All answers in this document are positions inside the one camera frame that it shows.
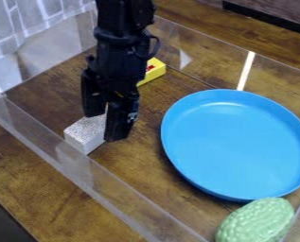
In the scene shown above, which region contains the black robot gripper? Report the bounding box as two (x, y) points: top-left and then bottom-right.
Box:
(81, 0), (161, 142)

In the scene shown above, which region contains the white speckled block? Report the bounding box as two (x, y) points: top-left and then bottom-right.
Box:
(63, 115), (106, 155)

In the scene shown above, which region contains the blue round tray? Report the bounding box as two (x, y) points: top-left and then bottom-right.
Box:
(161, 90), (300, 202)

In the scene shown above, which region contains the yellow toy block with label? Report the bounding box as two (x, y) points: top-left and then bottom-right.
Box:
(137, 58), (166, 86)

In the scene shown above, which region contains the black bar on table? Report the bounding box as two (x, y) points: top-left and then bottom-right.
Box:
(221, 0), (300, 34)

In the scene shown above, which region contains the green bumpy toy vegetable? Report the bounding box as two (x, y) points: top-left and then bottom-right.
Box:
(216, 198), (295, 242)

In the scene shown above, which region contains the clear acrylic enclosure wall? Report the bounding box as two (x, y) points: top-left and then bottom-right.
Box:
(0, 0), (300, 242)

